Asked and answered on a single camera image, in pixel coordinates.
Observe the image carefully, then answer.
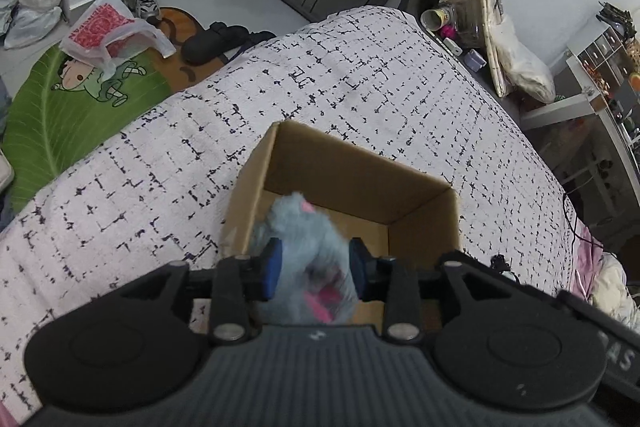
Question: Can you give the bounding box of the grey plush mouse toy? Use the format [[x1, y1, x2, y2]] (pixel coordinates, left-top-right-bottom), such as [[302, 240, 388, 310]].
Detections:
[[247, 193, 358, 325]]

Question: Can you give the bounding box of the red white plastic bag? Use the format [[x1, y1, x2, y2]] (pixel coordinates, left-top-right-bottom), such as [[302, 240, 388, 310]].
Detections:
[[58, 0, 176, 78]]

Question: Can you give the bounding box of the white patterned bedspread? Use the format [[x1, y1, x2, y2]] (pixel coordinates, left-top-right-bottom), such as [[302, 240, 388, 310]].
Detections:
[[1, 6, 576, 421]]

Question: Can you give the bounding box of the cream tote bag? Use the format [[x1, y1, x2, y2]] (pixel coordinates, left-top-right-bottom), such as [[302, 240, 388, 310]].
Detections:
[[480, 0, 555, 104]]

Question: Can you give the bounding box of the rolled paper tube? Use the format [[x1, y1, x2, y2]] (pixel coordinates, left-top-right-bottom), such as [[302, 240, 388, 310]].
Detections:
[[420, 4, 454, 32]]

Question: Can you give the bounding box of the black lace scrunchie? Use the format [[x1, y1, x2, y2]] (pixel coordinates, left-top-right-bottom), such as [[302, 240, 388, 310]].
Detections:
[[490, 255, 520, 283]]

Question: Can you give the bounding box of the black bag on floor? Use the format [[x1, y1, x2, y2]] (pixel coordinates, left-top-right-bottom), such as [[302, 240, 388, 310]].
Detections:
[[181, 22, 276, 66]]

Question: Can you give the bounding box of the green cartoon floor mat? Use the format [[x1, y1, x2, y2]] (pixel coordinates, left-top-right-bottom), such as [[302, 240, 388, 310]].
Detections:
[[2, 43, 177, 212]]

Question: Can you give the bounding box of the pink bed sheet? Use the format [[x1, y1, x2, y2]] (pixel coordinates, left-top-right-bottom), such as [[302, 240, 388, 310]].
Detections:
[[570, 221, 604, 303]]

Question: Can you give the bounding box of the pastel crumpled blanket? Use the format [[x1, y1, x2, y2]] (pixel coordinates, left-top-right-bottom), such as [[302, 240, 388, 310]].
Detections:
[[589, 253, 639, 333]]

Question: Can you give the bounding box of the black cable on bed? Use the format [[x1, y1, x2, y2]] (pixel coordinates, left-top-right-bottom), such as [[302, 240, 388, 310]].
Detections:
[[562, 190, 609, 253]]

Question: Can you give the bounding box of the brown cardboard box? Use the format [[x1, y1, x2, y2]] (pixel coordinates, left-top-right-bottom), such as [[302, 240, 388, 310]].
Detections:
[[221, 120, 460, 338]]

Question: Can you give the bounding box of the white drawer organizer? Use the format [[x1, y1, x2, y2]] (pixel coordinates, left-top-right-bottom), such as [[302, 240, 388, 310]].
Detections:
[[567, 16, 639, 100]]

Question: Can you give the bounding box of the white desk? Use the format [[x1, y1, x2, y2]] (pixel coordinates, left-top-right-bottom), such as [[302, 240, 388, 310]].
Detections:
[[519, 51, 640, 228]]

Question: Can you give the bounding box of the orange round lamp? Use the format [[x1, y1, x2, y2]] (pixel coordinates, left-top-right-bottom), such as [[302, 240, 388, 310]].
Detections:
[[628, 72, 640, 93]]

